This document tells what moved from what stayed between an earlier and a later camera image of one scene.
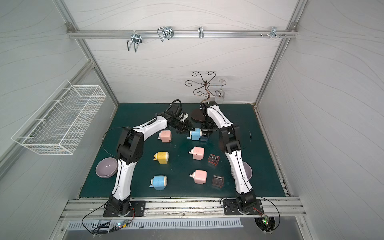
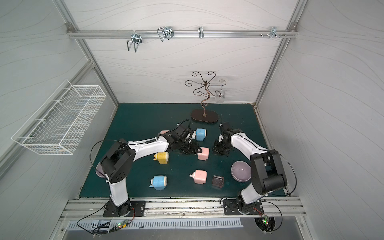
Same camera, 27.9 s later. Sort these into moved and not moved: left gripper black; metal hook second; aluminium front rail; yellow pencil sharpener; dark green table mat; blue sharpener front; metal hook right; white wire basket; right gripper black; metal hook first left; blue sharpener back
Moved: right gripper black; left gripper black; blue sharpener back
Not moved: yellow pencil sharpener; metal hook first left; aluminium front rail; metal hook second; metal hook right; dark green table mat; blue sharpener front; white wire basket
